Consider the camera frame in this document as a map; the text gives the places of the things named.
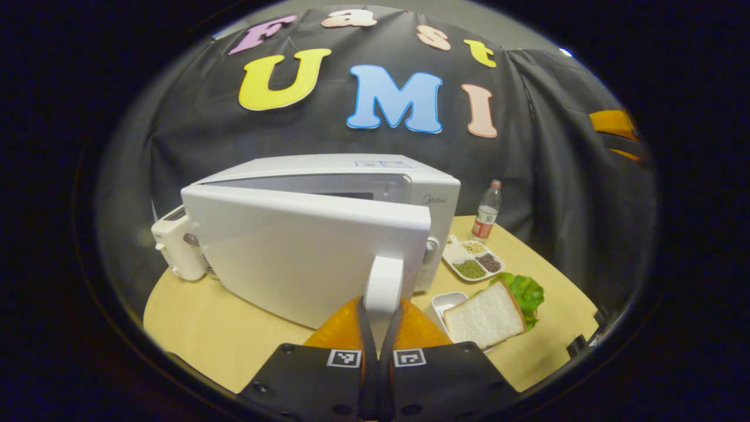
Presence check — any white divided dish of beans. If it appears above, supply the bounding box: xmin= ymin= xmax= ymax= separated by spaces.
xmin=442 ymin=234 xmax=505 ymax=284

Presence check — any white toaster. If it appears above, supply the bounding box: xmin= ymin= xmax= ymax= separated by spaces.
xmin=151 ymin=205 xmax=207 ymax=283

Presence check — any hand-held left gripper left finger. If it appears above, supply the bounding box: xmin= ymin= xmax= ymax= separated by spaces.
xmin=237 ymin=296 xmax=380 ymax=422

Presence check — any white microwave oven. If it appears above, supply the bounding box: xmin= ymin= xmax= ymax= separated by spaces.
xmin=180 ymin=154 xmax=462 ymax=352

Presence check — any clear plastic bottle red label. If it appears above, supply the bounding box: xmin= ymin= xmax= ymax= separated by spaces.
xmin=471 ymin=179 xmax=503 ymax=244

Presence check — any dark metal frame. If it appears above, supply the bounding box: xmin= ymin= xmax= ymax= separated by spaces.
xmin=565 ymin=304 xmax=611 ymax=359

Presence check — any bread and lettuce sandwich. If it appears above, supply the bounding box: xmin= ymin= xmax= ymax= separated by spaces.
xmin=444 ymin=272 xmax=545 ymax=350

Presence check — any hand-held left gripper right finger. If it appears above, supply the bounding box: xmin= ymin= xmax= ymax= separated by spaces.
xmin=379 ymin=299 xmax=520 ymax=422

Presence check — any white rectangular tray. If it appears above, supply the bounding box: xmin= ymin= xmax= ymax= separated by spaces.
xmin=430 ymin=291 xmax=496 ymax=353

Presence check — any black backdrop cloth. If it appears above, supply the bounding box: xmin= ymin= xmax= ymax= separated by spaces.
xmin=97 ymin=6 xmax=660 ymax=311

